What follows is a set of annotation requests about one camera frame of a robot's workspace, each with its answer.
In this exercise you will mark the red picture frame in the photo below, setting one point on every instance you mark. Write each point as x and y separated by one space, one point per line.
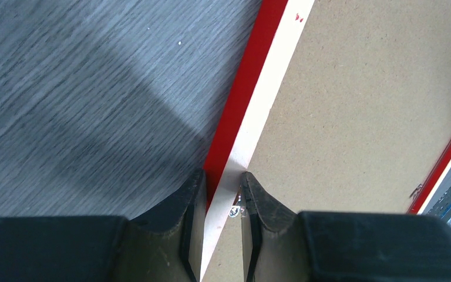
364 110

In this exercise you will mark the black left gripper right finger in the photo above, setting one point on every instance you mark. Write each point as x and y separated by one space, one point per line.
281 245

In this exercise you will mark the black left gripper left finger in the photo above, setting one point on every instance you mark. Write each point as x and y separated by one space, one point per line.
164 243

